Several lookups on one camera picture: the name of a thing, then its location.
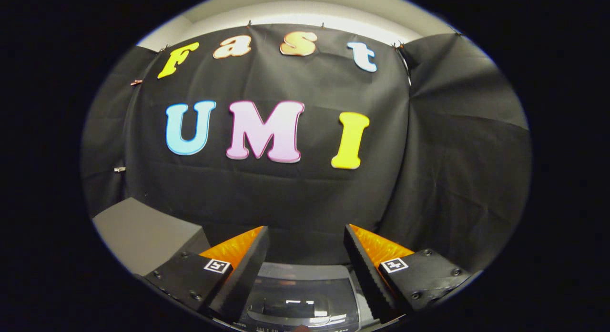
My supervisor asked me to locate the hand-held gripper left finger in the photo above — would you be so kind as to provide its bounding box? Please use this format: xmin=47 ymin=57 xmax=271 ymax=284
xmin=143 ymin=226 xmax=270 ymax=323

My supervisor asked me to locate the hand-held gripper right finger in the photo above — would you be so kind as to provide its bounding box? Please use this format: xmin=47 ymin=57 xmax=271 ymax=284
xmin=343 ymin=224 xmax=472 ymax=323

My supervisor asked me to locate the dark grey washing machine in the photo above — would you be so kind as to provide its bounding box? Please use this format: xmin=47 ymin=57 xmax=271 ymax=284
xmin=236 ymin=262 xmax=382 ymax=332

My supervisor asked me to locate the black backdrop cloth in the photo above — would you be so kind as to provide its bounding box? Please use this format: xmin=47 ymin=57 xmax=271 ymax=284
xmin=81 ymin=23 xmax=532 ymax=273

